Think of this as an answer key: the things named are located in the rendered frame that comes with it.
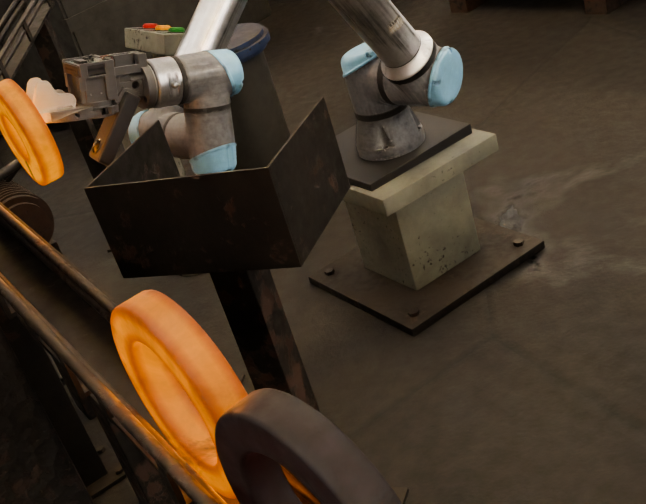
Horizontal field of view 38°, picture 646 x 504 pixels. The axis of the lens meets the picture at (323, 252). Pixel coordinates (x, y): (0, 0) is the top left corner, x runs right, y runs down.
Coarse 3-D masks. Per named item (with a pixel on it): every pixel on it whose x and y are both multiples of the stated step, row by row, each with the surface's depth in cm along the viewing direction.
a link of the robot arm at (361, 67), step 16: (352, 48) 200; (368, 48) 194; (352, 64) 193; (368, 64) 192; (352, 80) 196; (368, 80) 193; (352, 96) 199; (368, 96) 196; (384, 96) 193; (368, 112) 198
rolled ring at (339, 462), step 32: (224, 416) 64; (256, 416) 61; (288, 416) 60; (320, 416) 59; (224, 448) 67; (256, 448) 62; (288, 448) 58; (320, 448) 58; (352, 448) 58; (256, 480) 69; (320, 480) 57; (352, 480) 57; (384, 480) 57
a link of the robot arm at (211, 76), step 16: (192, 64) 145; (208, 64) 146; (224, 64) 147; (240, 64) 149; (192, 80) 144; (208, 80) 146; (224, 80) 148; (240, 80) 149; (192, 96) 146; (208, 96) 147; (224, 96) 148
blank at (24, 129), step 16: (0, 96) 129; (16, 96) 129; (0, 112) 134; (16, 112) 128; (32, 112) 129; (0, 128) 140; (16, 128) 131; (32, 128) 129; (48, 128) 130; (16, 144) 138; (32, 144) 129; (48, 144) 130; (32, 160) 133; (48, 160) 131; (32, 176) 139; (48, 176) 134
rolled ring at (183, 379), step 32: (128, 320) 75; (160, 320) 72; (192, 320) 72; (128, 352) 81; (160, 352) 73; (192, 352) 71; (160, 384) 84; (192, 384) 70; (224, 384) 71; (160, 416) 84; (192, 416) 84; (192, 448) 82; (224, 480) 77
